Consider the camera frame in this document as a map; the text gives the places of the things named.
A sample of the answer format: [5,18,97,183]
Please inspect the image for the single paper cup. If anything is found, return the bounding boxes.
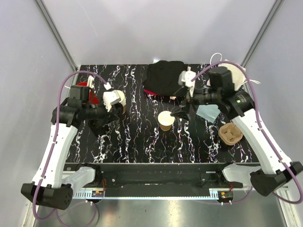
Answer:
[158,111,175,131]

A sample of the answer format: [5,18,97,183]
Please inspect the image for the pink folded cloth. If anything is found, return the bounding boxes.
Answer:
[143,88,177,101]

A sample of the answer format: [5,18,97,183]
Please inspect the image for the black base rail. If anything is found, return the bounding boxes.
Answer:
[75,162,263,197]

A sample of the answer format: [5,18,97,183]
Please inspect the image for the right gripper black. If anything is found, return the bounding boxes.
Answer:
[170,84,220,121]

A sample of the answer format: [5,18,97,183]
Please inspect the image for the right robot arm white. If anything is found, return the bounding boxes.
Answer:
[171,66,303,196]

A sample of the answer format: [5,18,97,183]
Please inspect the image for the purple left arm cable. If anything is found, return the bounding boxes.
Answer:
[32,71,112,227]

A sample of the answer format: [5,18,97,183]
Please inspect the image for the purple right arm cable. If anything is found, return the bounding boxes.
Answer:
[190,61,303,204]

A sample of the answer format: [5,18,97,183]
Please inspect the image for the blue white paper bag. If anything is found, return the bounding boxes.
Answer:
[196,52,261,123]

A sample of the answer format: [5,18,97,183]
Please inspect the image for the black folded cloth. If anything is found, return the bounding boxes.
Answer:
[142,61,187,98]

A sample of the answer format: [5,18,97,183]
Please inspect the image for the red cup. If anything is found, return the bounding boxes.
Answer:
[77,82,99,104]

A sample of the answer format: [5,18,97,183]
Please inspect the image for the stack of paper cups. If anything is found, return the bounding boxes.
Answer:
[116,90,126,114]

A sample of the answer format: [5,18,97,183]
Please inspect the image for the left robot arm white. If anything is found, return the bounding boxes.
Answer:
[21,85,125,210]

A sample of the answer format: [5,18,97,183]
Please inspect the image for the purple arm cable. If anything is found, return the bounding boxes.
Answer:
[32,71,112,227]
[190,61,303,204]

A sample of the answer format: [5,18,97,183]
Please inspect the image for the stack of black lids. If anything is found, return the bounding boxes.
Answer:
[89,119,108,137]

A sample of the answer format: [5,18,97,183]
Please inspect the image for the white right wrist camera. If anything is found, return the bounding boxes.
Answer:
[178,70,196,97]

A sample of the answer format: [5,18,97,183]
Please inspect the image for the brown cup carrier on table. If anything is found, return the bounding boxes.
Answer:
[218,123,243,146]

